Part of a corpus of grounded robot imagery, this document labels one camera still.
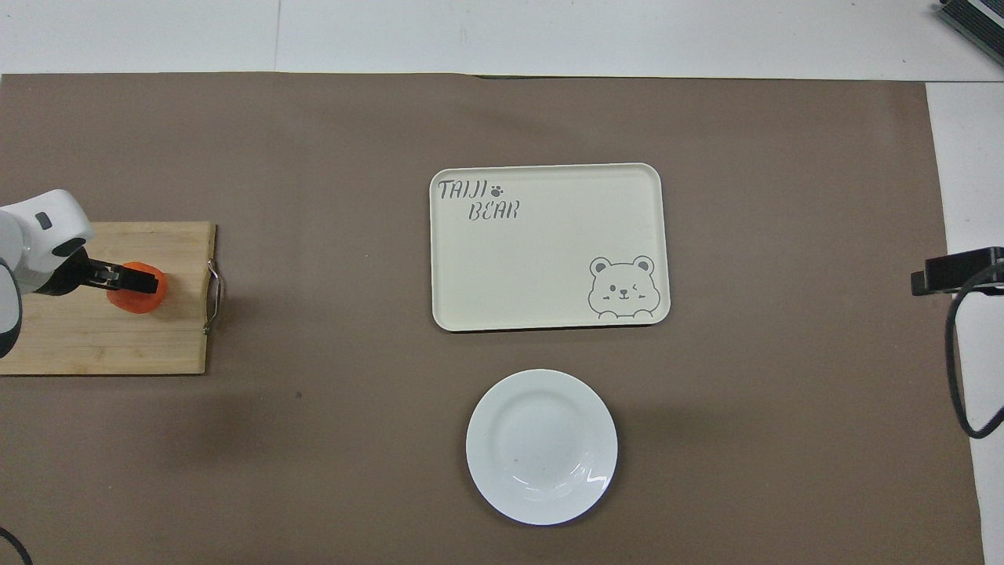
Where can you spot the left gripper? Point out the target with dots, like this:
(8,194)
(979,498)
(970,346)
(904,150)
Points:
(74,275)

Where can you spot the orange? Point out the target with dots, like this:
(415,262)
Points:
(141,301)

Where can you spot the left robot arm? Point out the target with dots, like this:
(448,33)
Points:
(27,243)

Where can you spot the white round plate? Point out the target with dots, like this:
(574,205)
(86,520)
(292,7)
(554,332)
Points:
(541,447)

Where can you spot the wooden cutting board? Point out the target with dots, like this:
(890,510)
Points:
(118,337)

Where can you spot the cream tray with bear print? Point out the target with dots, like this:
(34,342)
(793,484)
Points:
(541,259)

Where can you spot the black stand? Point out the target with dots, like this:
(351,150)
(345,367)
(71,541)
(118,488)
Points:
(961,271)

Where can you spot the grey ribbed device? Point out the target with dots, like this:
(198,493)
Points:
(976,16)

